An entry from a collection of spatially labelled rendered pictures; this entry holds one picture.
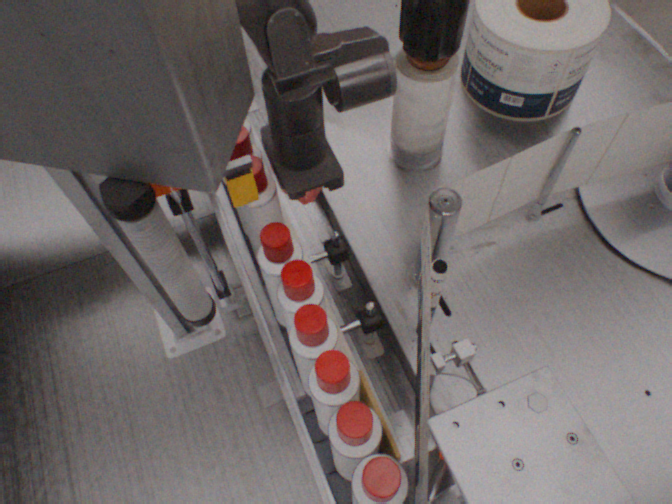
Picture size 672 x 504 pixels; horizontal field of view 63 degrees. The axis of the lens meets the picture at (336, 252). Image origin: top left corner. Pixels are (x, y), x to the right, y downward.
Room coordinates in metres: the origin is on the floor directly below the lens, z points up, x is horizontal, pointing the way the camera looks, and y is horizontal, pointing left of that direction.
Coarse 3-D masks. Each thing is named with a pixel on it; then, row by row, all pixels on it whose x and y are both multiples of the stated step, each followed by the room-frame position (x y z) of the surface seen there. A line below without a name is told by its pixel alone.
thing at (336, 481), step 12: (228, 192) 0.52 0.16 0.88; (240, 228) 0.45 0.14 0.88; (252, 252) 0.41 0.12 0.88; (264, 288) 0.35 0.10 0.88; (288, 348) 0.26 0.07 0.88; (300, 408) 0.18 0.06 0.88; (312, 408) 0.18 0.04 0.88; (312, 420) 0.16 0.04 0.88; (312, 432) 0.15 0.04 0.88; (324, 444) 0.13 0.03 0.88; (324, 456) 0.12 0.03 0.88; (324, 468) 0.10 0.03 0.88; (336, 480) 0.09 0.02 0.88; (348, 480) 0.09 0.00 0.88; (336, 492) 0.08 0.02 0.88; (348, 492) 0.08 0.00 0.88
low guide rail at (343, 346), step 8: (280, 200) 0.47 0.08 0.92; (288, 216) 0.44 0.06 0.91; (288, 224) 0.43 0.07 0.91; (296, 240) 0.40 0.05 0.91; (304, 256) 0.38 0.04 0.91; (328, 304) 0.30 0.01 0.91; (328, 312) 0.29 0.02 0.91; (336, 320) 0.28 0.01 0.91; (344, 344) 0.24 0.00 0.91; (344, 352) 0.23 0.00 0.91; (352, 360) 0.22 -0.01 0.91
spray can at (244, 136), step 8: (240, 136) 0.45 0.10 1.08; (248, 136) 0.45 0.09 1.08; (240, 144) 0.44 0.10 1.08; (248, 144) 0.45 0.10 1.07; (240, 152) 0.44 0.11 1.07; (248, 152) 0.44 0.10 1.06; (256, 152) 0.46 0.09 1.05; (232, 160) 0.44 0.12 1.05; (264, 168) 0.45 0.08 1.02; (240, 216) 0.44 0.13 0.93
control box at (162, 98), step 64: (0, 0) 0.23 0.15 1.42; (64, 0) 0.23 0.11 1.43; (128, 0) 0.22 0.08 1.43; (192, 0) 0.25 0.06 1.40; (0, 64) 0.24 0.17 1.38; (64, 64) 0.23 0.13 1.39; (128, 64) 0.22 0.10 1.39; (192, 64) 0.24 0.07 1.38; (0, 128) 0.25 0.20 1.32; (64, 128) 0.24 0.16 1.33; (128, 128) 0.23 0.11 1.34; (192, 128) 0.22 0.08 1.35
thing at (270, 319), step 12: (216, 192) 0.46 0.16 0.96; (228, 204) 0.44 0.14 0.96; (228, 216) 0.42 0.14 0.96; (240, 240) 0.38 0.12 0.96; (240, 252) 0.36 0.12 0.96; (252, 264) 0.34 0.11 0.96; (252, 276) 0.33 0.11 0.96; (264, 300) 0.29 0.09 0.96; (264, 312) 0.28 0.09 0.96; (276, 324) 0.26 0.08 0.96; (276, 336) 0.24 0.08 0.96; (276, 348) 0.23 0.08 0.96; (288, 360) 0.21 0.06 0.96; (288, 372) 0.20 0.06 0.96; (300, 384) 0.18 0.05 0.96; (300, 396) 0.17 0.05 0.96
